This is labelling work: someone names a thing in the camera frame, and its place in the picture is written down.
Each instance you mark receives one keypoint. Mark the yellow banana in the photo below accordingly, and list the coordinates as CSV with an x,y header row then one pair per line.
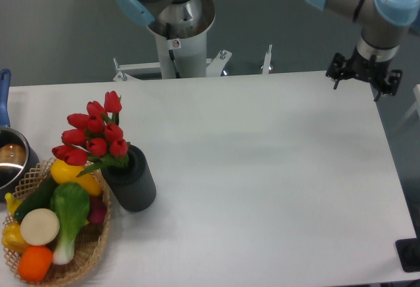
x,y
12,203

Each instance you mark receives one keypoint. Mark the green bok choy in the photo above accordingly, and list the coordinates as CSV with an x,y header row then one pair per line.
x,y
71,204

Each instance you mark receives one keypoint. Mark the red tulip bouquet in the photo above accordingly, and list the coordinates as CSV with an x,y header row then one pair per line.
x,y
95,140

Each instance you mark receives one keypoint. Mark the dark green cucumber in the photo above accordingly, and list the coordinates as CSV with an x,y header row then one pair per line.
x,y
39,198

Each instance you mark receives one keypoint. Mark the black device at table edge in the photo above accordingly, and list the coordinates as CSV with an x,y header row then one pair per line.
x,y
408,253

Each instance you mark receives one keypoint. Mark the blue handled saucepan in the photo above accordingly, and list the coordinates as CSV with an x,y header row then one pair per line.
x,y
17,156

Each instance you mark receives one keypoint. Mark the woven wicker basket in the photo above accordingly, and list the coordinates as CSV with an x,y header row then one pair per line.
x,y
89,244

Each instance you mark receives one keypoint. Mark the yellow bell pepper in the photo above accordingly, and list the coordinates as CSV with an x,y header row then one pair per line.
x,y
12,238

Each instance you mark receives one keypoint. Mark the dark grey ribbed vase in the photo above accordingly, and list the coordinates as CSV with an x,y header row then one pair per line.
x,y
133,186

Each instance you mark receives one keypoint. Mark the purple red radish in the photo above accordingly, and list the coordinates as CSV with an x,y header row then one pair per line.
x,y
98,210

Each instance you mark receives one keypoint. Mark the white frame at right edge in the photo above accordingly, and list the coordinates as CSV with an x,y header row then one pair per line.
x,y
411,115

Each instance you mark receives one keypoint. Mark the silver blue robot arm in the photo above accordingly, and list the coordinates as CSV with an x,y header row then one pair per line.
x,y
180,29

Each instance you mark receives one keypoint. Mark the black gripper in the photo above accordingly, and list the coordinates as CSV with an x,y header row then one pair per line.
x,y
368,70

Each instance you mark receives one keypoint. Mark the round white radish slice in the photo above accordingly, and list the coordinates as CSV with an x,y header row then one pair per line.
x,y
39,227

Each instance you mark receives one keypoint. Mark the yellow squash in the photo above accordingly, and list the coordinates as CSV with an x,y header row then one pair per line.
x,y
63,173

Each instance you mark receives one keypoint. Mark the orange fruit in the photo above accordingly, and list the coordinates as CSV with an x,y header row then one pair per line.
x,y
34,263

